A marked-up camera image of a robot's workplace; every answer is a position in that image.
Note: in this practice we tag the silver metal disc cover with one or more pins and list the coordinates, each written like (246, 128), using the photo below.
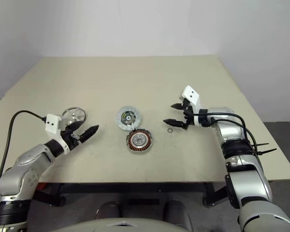
(75, 114)

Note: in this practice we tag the silver robot torso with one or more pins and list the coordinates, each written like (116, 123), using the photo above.
(147, 224)

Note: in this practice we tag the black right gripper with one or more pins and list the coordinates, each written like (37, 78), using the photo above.
(189, 118)

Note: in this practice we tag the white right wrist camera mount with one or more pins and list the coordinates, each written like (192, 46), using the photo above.
(191, 95)

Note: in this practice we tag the motor stator housing copper windings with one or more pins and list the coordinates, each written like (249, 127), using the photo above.
(137, 141)

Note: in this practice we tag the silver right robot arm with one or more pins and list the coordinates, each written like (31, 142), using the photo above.
(232, 130)

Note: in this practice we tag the motor end cap with board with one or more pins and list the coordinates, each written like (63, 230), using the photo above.
(125, 118)

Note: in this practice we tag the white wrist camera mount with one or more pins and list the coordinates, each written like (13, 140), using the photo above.
(191, 95)
(53, 123)

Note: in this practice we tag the black metal table frame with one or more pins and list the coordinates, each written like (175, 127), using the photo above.
(135, 187)

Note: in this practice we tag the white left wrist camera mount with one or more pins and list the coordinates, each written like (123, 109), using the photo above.
(53, 123)

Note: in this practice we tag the dark rounded shape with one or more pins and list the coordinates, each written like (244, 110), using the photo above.
(108, 210)

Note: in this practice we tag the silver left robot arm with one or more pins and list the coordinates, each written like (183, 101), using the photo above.
(26, 159)

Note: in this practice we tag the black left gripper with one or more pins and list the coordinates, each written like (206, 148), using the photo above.
(70, 137)

